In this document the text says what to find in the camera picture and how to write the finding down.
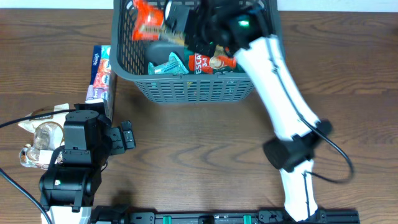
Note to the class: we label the grey plastic lattice basket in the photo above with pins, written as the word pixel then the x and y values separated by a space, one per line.
pixel 129 60

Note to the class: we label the green snack multipack bag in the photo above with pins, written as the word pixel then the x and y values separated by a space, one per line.
pixel 201 64

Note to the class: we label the mint wet wipes pack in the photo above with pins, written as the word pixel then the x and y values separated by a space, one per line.
pixel 174 66

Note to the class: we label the tissue pocket packs bundle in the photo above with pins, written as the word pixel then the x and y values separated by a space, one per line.
pixel 102 87

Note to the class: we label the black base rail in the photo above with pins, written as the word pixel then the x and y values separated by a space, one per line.
pixel 122 214

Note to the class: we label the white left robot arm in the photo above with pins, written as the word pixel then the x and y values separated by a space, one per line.
pixel 73 176

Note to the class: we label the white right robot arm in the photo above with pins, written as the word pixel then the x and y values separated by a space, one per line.
pixel 297 128

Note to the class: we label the red spaghetti packet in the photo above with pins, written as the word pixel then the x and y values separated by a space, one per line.
pixel 150 25

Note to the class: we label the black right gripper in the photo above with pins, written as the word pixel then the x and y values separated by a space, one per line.
pixel 196 48

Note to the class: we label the beige bread bag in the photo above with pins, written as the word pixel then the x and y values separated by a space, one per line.
pixel 48 135

